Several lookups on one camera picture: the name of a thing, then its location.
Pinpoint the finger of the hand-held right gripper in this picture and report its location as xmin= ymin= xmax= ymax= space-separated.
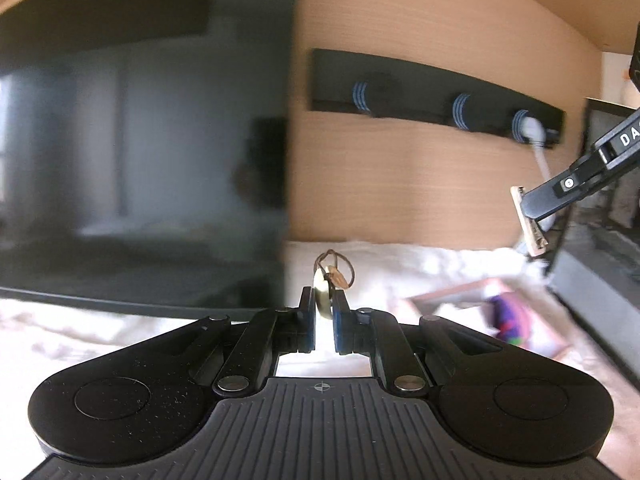
xmin=520 ymin=109 xmax=640 ymax=222

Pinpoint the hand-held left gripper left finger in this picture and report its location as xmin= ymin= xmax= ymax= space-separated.
xmin=190 ymin=286 xmax=318 ymax=397

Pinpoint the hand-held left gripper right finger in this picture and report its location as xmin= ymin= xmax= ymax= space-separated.
xmin=332 ymin=290 xmax=503 ymax=397

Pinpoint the gold keychain with ring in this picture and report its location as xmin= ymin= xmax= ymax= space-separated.
xmin=312 ymin=250 xmax=357 ymax=322

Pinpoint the beige tag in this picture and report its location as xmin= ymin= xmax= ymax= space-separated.
xmin=510 ymin=186 xmax=549 ymax=259

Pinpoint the pink-edged cardboard box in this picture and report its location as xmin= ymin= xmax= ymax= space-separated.
xmin=400 ymin=277 xmax=573 ymax=361

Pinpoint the purple soft toy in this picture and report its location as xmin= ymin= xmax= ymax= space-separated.
xmin=487 ymin=294 xmax=532 ymax=347

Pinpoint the black monitor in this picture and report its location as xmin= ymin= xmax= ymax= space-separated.
xmin=547 ymin=97 xmax=640 ymax=386

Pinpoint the white blanket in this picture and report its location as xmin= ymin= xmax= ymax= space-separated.
xmin=0 ymin=239 xmax=640 ymax=480

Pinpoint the large black television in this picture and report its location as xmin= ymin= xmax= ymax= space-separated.
xmin=0 ymin=0 xmax=301 ymax=322

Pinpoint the white plug with cable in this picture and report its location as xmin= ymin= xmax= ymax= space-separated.
xmin=520 ymin=117 xmax=557 ymax=188

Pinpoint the black wall power strip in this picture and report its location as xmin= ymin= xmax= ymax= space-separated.
xmin=305 ymin=49 xmax=567 ymax=152

